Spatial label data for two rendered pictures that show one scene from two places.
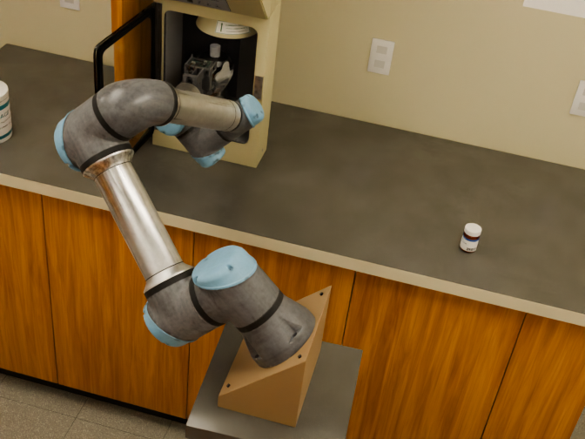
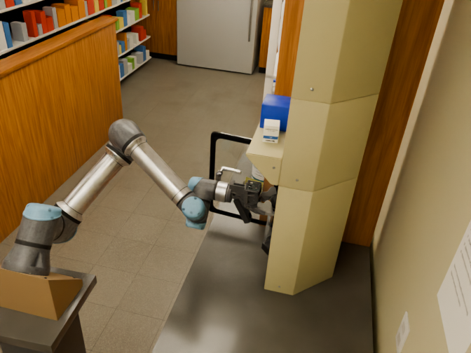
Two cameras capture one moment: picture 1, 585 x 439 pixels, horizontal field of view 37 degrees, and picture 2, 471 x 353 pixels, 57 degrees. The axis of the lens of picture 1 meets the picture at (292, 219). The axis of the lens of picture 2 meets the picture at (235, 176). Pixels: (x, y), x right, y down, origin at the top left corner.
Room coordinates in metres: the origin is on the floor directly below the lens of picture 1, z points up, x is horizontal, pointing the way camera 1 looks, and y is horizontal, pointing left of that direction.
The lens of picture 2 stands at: (1.97, -1.04, 2.18)
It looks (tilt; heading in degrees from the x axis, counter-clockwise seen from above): 33 degrees down; 91
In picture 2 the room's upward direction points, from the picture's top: 4 degrees clockwise
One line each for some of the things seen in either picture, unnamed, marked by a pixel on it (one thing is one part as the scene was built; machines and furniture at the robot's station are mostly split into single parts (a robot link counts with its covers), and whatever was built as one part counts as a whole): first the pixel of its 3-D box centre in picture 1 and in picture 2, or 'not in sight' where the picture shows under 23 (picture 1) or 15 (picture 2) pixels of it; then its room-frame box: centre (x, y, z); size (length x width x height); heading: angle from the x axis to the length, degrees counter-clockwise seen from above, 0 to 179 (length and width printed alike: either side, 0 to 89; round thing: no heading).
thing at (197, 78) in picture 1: (196, 82); (244, 194); (1.98, 0.29, 1.25); 0.12 x 0.08 x 0.09; 170
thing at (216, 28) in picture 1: (228, 15); not in sight; (2.21, 0.24, 1.34); 0.18 x 0.18 x 0.05
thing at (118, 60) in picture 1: (126, 94); (243, 181); (1.98, 0.47, 1.19); 0.30 x 0.01 x 0.40; 165
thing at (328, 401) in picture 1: (279, 391); (33, 302); (1.27, -0.02, 0.92); 0.32 x 0.32 x 0.04; 83
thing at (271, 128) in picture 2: not in sight; (270, 131); (2.05, 0.25, 1.54); 0.05 x 0.05 x 0.06; 88
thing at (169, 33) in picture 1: (221, 60); not in sight; (2.23, 0.26, 1.19); 0.26 x 0.24 x 0.35; 80
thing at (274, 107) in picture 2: not in sight; (277, 112); (2.07, 0.37, 1.55); 0.10 x 0.10 x 0.09; 80
